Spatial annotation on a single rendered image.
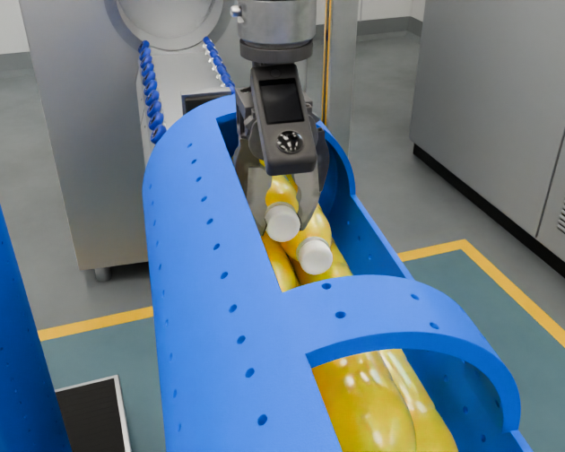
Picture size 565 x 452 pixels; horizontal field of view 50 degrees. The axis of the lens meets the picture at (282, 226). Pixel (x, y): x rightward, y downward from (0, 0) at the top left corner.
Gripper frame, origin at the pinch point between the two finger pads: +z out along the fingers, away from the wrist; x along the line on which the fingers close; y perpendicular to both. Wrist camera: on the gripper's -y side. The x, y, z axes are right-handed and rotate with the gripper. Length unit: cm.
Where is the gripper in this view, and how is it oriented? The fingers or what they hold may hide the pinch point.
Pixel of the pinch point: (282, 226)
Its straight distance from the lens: 67.7
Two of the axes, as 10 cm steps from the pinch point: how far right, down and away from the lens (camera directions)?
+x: -9.7, 1.3, -1.9
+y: -2.3, -5.1, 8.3
